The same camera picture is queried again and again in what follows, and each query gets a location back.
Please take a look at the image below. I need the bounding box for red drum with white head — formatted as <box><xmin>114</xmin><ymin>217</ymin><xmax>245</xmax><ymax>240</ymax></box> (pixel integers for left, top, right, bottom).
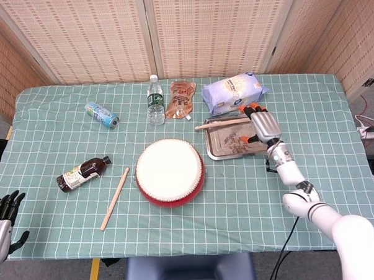
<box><xmin>133</xmin><ymin>137</ymin><xmax>207</xmax><ymax>210</ymax></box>

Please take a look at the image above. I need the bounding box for black cable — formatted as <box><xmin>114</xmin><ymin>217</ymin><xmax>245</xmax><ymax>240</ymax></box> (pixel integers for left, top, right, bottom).
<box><xmin>264</xmin><ymin>217</ymin><xmax>303</xmax><ymax>280</ymax></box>

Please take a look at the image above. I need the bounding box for wooden drumstick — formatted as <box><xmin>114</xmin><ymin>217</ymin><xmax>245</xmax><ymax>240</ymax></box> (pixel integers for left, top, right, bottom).
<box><xmin>194</xmin><ymin>117</ymin><xmax>252</xmax><ymax>130</ymax></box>
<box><xmin>97</xmin><ymin>167</ymin><xmax>133</xmax><ymax>231</ymax></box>

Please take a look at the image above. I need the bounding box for bamboo folding screen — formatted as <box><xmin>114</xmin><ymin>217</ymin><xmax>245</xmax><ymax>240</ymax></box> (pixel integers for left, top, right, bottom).
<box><xmin>0</xmin><ymin>0</ymin><xmax>374</xmax><ymax>120</ymax></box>

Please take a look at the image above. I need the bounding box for clear water bottle green label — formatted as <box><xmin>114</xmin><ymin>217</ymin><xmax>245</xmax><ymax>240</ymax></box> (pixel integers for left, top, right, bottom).
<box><xmin>145</xmin><ymin>74</ymin><xmax>166</xmax><ymax>127</ymax></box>

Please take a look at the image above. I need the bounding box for dark tea bottle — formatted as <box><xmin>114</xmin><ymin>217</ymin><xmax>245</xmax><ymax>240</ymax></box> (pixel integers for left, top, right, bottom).
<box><xmin>55</xmin><ymin>155</ymin><xmax>114</xmax><ymax>194</ymax></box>

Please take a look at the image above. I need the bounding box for brown snack pouch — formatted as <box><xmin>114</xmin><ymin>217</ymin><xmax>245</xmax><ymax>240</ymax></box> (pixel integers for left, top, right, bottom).
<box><xmin>163</xmin><ymin>79</ymin><xmax>198</xmax><ymax>121</ymax></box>

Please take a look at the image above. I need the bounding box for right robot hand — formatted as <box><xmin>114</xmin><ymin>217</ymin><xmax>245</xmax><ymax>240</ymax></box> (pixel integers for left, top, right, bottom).
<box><xmin>236</xmin><ymin>100</ymin><xmax>283</xmax><ymax>149</ymax></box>

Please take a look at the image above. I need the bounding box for dark blue chair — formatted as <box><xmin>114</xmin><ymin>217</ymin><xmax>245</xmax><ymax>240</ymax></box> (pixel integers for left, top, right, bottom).
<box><xmin>123</xmin><ymin>251</ymin><xmax>256</xmax><ymax>280</ymax></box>

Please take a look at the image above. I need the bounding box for blue white snack bag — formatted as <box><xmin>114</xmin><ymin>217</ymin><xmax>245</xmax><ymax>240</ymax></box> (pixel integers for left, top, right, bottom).
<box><xmin>201</xmin><ymin>70</ymin><xmax>271</xmax><ymax>118</ymax></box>

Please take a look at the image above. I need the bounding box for white power strip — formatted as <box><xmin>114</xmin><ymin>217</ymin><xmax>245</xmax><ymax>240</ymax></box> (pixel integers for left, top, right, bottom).
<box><xmin>357</xmin><ymin>127</ymin><xmax>374</xmax><ymax>140</ymax></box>

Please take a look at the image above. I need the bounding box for blue drink can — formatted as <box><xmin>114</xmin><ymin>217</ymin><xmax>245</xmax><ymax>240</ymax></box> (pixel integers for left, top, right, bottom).
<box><xmin>84</xmin><ymin>100</ymin><xmax>121</xmax><ymax>131</ymax></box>

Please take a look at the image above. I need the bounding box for stainless steel tray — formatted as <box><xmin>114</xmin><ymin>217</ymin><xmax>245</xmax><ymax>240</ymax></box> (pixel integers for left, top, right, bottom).
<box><xmin>203</xmin><ymin>112</ymin><xmax>275</xmax><ymax>162</ymax></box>

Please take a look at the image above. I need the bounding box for green checked tablecloth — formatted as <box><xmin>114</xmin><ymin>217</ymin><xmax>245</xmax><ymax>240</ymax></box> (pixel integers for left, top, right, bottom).
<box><xmin>0</xmin><ymin>69</ymin><xmax>374</xmax><ymax>265</ymax></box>

